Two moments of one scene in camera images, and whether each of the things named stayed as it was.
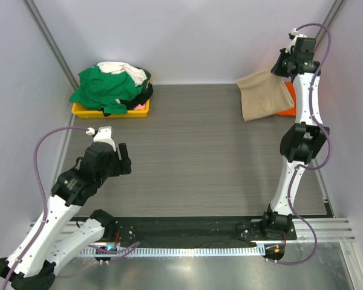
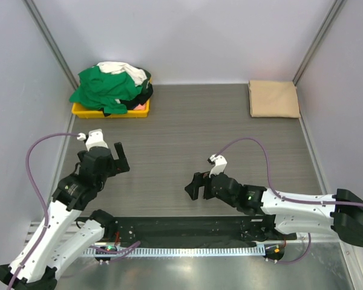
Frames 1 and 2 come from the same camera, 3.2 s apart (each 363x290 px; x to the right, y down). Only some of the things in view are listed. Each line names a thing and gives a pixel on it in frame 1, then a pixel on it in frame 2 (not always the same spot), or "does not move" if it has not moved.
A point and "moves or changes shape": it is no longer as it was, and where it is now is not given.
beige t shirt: (264, 93) moves or changes shape
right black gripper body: (282, 64) to (233, 202)
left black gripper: (124, 167) does not move
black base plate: (271, 230) does not move
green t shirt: (99, 89) does not move
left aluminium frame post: (51, 42) does not move
